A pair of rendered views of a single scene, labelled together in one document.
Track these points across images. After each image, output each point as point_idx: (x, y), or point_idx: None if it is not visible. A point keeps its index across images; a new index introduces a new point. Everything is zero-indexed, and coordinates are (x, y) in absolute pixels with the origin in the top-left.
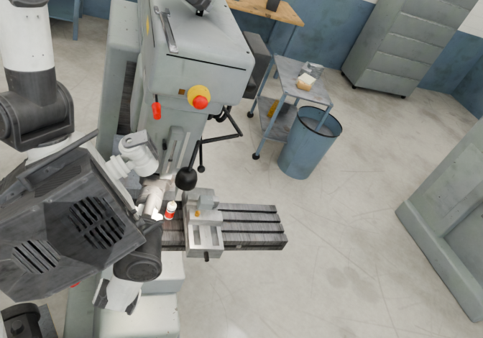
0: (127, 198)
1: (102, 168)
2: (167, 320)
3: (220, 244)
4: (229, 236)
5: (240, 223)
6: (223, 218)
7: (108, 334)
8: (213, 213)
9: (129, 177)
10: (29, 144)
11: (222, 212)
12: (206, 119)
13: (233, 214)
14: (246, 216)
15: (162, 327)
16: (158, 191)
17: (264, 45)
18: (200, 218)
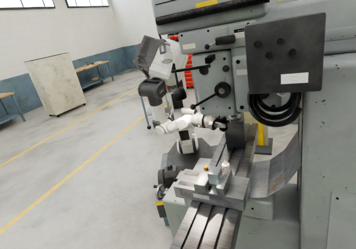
0: (158, 65)
1: (158, 46)
2: (171, 195)
3: (178, 185)
4: (191, 211)
5: (203, 228)
6: (213, 214)
7: (180, 172)
8: (204, 179)
9: (276, 164)
10: (168, 37)
11: (222, 216)
12: (193, 63)
13: (216, 225)
14: (210, 240)
15: (169, 192)
16: (200, 115)
17: (275, 19)
18: (202, 170)
